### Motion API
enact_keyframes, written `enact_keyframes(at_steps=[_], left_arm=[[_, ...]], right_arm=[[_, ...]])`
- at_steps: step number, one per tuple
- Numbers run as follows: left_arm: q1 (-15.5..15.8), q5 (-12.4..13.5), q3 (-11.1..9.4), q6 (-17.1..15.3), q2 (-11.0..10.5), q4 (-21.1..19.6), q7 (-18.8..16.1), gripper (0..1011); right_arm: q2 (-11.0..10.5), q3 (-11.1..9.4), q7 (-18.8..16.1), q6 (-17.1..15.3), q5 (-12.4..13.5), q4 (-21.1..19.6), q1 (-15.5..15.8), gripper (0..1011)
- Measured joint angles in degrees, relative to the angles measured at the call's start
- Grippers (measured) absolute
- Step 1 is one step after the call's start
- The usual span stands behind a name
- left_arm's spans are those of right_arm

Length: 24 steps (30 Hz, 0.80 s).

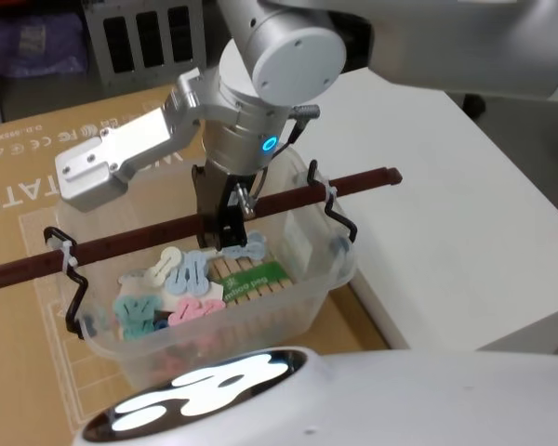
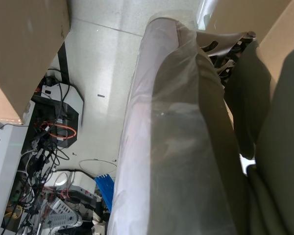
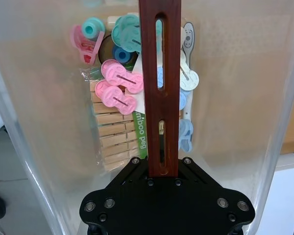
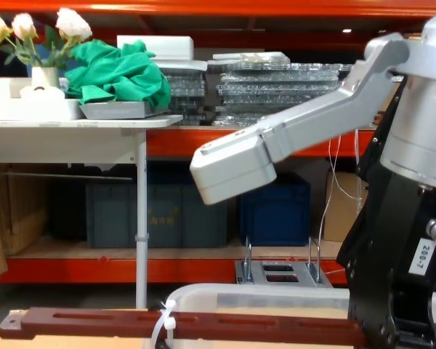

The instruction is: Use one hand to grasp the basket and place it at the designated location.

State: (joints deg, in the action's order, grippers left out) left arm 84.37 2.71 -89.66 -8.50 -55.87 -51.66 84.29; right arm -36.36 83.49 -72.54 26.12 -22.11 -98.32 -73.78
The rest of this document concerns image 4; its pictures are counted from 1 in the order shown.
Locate clear plastic container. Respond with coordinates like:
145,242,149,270
163,282,436,349

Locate blue plastic crate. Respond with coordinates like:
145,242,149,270
238,173,312,248

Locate small brown cardboard box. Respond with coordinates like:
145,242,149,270
322,170,368,244

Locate thin white hanging wire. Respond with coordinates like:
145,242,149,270
316,129,364,255

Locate white folding table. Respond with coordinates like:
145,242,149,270
0,114,185,310

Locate wide clear plastic tray stack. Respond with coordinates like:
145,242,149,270
206,52,404,128

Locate tall clear plastic tray stack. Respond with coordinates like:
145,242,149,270
163,68,208,127

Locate orange steel shelving rack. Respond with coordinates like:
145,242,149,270
0,0,436,285

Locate white tape roll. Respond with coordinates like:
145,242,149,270
19,84,65,102

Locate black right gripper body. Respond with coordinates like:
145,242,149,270
336,76,436,321

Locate white foam block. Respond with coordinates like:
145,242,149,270
116,34,209,72

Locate brown slotted bar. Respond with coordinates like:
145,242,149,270
0,306,371,345

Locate grey metal bracket steel bars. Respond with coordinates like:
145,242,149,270
234,235,334,289

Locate white flower vase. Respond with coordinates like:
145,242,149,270
31,66,60,90

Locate large brown cardboard box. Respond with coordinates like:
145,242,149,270
0,162,51,256

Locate white shallow box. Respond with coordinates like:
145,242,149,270
0,77,85,121

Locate green cloth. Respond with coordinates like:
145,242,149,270
64,39,172,110

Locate grey plastic crate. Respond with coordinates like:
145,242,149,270
85,180,229,249

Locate white zip tie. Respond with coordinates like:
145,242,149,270
149,299,178,349

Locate grey shallow tray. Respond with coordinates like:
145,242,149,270
78,100,165,121

